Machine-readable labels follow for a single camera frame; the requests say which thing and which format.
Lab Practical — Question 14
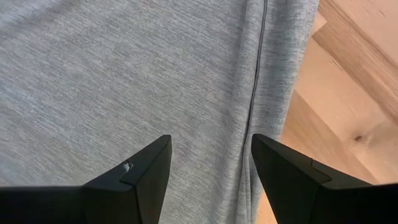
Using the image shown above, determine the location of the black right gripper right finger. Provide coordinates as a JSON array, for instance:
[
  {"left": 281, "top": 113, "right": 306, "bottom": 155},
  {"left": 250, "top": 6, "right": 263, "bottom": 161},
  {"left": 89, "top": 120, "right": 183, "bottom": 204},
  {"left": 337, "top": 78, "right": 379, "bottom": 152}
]
[{"left": 251, "top": 133, "right": 398, "bottom": 224}]

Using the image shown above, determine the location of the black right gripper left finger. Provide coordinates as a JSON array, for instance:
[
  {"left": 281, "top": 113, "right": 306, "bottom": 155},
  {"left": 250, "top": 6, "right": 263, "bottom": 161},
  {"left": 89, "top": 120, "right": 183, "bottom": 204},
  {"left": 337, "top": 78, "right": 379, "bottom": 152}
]
[{"left": 0, "top": 134, "right": 173, "bottom": 224}]

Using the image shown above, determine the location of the grey garment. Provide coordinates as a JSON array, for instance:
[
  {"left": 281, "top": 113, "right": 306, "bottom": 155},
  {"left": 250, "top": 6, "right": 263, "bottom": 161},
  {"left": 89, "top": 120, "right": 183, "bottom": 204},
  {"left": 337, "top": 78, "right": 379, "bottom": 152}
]
[{"left": 0, "top": 0, "right": 320, "bottom": 224}]

